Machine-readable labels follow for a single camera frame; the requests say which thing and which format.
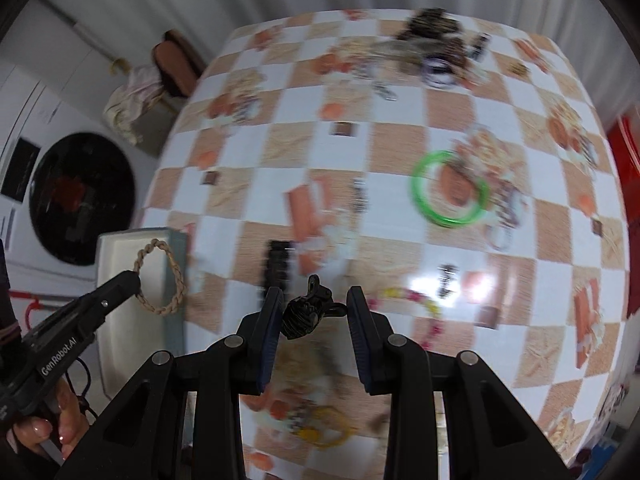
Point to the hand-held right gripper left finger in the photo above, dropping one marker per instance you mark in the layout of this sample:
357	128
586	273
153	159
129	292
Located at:
265	332

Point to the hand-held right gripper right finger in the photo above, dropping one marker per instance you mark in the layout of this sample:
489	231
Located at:
360	340

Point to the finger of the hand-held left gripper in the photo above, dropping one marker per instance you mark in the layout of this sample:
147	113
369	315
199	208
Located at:
112	292

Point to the white grey-rimmed tray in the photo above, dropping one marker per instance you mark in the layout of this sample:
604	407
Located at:
120	255

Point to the black claw hair clip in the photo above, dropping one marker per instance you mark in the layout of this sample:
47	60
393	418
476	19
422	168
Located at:
300	312

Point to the green plastic bangle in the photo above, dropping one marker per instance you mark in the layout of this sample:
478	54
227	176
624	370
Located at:
417	195

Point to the pile of mixed jewelry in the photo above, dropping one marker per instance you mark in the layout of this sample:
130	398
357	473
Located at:
430	42

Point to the person's left hand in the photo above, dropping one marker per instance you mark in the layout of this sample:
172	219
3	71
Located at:
67	417

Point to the white front-load washing machine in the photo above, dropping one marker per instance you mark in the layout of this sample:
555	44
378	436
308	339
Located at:
75	195

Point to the small patterned hair clip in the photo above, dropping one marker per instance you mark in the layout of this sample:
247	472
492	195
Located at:
446	275

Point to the small dark hair clip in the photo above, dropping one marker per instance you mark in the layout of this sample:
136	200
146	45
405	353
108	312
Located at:
360	195

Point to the checkered printed tablecloth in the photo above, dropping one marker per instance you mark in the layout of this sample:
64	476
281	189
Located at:
390	135

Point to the brown chair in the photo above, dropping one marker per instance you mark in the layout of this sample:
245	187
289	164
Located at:
175	62

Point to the red plastic object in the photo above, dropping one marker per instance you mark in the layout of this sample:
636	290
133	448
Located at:
631	145

